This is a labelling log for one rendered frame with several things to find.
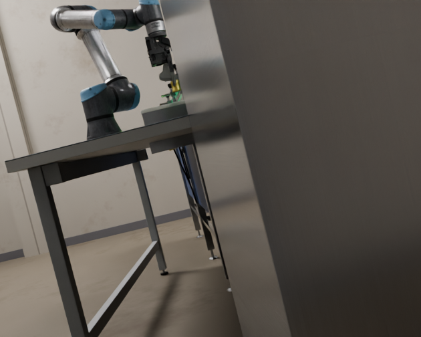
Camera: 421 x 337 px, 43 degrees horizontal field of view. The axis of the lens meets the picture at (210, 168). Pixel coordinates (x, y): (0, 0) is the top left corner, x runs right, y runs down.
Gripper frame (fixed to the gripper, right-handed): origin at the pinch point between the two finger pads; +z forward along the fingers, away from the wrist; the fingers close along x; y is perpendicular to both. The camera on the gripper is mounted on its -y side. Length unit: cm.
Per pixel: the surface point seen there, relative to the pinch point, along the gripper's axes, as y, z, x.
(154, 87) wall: -6, -39, -312
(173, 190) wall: 1, 63, -314
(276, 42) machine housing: -2, 16, 144
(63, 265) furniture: 49, 50, 55
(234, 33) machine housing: 3, 13, 144
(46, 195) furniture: 48, 29, 55
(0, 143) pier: 150, -23, -326
